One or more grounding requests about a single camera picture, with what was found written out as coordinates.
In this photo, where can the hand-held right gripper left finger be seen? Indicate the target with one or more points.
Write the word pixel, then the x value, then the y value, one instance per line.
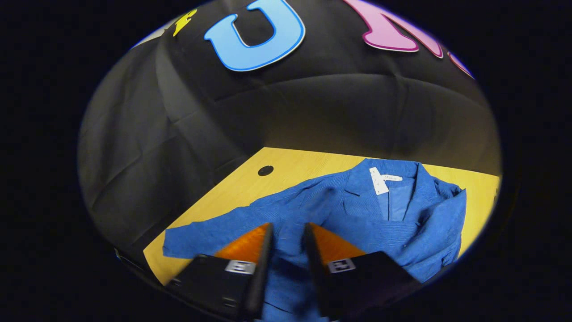
pixel 259 277

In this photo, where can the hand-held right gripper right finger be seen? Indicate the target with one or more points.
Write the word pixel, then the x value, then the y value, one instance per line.
pixel 315 268

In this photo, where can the black table grommet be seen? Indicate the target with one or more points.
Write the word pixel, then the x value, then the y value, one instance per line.
pixel 265 170

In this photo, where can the black backdrop cloth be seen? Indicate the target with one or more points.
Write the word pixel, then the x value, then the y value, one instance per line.
pixel 313 112

